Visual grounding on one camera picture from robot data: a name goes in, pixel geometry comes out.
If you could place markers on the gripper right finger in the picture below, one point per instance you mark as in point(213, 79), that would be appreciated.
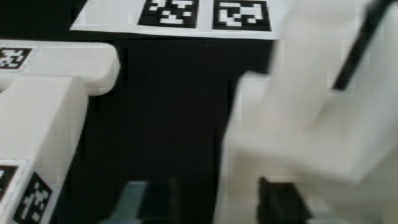
point(281, 207)

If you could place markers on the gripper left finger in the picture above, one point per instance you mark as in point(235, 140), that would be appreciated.
point(146, 204)

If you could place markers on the white chair leg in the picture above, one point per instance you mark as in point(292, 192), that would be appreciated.
point(43, 107)

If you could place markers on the white chair seat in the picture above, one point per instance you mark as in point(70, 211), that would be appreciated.
point(77, 59)

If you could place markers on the white marker base plate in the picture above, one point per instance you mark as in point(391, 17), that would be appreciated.
point(233, 19)

